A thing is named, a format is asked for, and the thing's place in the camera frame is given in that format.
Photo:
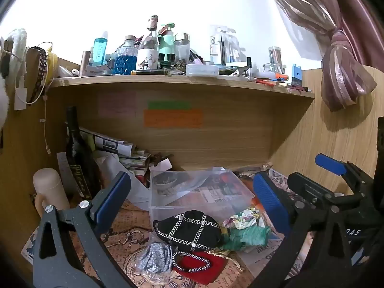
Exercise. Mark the white fluffy pompom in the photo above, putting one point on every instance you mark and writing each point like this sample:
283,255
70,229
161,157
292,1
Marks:
3,99

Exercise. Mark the clear lidded plastic container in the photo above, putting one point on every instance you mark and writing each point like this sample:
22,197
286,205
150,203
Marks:
201,70

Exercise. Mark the orange sticky note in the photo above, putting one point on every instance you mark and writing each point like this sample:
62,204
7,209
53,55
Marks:
172,118

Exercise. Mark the mauve striped curtain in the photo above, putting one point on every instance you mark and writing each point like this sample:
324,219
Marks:
339,66

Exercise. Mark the blue pencil sharpener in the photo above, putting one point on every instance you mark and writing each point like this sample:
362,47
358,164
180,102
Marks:
297,76

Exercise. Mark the dark wine bottle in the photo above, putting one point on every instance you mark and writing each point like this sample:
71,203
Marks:
78,156

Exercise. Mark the small white carton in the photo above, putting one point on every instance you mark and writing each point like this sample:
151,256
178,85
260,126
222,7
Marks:
93,71

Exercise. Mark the clear blister pack with brush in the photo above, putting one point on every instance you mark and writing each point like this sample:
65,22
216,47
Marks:
217,46

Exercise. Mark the glass jar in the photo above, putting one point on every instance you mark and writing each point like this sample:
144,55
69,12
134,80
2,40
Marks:
270,68

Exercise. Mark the clear blister pack with tools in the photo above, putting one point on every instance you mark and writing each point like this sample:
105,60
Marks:
234,49

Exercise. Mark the silver glitter pouch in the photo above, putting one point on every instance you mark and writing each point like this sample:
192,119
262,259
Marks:
156,258

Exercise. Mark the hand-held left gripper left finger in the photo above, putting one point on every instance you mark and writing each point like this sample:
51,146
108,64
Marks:
111,196

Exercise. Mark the clear tube of pencils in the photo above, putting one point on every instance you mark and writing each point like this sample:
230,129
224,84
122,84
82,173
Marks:
274,55

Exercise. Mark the wooden shelf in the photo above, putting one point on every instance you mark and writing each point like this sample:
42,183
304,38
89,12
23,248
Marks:
180,84

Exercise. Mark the black pouch with silver grid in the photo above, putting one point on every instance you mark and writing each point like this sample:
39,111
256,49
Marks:
186,231

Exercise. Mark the translucent plastic sheet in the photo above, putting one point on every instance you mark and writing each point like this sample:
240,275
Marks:
135,189

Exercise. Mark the tall clear illustrated bottle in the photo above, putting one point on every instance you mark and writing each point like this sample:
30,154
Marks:
147,57

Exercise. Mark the white bottle with orange cap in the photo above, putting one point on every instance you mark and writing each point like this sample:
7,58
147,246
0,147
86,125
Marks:
280,76

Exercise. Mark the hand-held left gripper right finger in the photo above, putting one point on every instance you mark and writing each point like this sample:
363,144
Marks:
270,204

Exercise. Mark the clear plastic storage box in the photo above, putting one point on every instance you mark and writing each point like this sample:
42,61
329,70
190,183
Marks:
180,204

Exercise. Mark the yellow round object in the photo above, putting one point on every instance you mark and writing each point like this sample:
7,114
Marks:
52,64

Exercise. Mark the small dark ink bottle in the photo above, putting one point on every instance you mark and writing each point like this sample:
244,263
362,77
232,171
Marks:
171,60
163,60

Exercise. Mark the black marker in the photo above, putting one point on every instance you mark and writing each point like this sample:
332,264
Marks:
150,72

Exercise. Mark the blue mouthwash bottle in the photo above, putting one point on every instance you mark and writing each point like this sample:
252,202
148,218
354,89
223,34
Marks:
99,51

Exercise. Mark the green fabric scrunchie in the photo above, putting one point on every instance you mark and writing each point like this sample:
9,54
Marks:
249,237

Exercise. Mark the white fluffy headband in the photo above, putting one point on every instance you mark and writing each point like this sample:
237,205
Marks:
16,45

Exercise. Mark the cream plastic bottle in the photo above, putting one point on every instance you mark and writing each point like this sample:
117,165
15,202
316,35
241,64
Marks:
49,186

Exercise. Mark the pink sticky note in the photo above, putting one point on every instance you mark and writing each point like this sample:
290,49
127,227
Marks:
117,103

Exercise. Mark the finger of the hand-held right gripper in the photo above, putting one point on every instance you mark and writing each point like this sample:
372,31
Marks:
330,163
309,187

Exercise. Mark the mint green pump bottle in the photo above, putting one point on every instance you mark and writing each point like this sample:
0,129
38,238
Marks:
166,45

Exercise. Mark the stack of newspapers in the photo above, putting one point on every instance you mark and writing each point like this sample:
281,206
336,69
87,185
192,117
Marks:
111,147

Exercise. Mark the white charger plug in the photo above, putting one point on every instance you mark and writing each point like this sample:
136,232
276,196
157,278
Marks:
20,99

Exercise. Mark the floral fabric scrunchie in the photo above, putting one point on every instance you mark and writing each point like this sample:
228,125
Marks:
243,217

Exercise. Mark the brown braided headband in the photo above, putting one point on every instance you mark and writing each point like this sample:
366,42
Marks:
42,72

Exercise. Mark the clear bottle with blue beads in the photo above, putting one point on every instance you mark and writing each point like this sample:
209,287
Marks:
124,61

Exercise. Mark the clear bottle with silver cap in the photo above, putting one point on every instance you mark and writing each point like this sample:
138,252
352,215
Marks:
182,49

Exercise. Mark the green sticky note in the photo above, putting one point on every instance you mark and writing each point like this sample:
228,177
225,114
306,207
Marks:
169,105

